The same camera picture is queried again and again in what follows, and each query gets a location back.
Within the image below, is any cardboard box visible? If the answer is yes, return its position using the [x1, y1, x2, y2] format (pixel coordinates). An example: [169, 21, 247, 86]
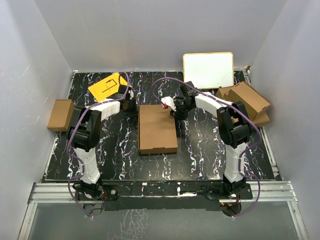
[215, 81, 271, 121]
[138, 104, 178, 155]
[252, 112, 270, 128]
[47, 99, 75, 132]

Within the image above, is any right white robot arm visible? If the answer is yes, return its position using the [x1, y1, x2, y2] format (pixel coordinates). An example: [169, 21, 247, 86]
[161, 82, 253, 199]

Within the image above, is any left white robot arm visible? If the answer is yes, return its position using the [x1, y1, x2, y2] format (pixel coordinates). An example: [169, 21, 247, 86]
[67, 84, 136, 200]

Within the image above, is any yellow pad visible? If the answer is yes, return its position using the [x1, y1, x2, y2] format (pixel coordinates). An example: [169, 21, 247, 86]
[88, 72, 128, 102]

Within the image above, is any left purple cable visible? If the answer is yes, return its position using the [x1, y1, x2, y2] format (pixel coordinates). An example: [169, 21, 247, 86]
[67, 71, 132, 218]

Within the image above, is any purple cable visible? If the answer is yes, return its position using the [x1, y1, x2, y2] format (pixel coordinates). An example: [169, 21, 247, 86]
[151, 76, 263, 218]
[67, 71, 132, 218]

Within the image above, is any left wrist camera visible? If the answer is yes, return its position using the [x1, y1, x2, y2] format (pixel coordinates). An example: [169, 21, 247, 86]
[127, 89, 134, 99]

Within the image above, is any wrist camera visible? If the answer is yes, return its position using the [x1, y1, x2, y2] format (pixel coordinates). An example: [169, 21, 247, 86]
[127, 89, 134, 99]
[160, 96, 176, 112]

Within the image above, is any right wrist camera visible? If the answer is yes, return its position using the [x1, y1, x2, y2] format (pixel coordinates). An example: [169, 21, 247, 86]
[160, 96, 176, 112]

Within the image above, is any white board yellow frame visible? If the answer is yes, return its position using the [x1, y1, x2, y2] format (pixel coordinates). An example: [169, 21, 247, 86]
[182, 52, 234, 89]

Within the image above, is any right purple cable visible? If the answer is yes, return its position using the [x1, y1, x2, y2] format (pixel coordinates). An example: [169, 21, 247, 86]
[151, 76, 263, 218]

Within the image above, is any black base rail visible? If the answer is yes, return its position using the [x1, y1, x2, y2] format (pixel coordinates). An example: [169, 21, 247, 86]
[72, 180, 253, 216]

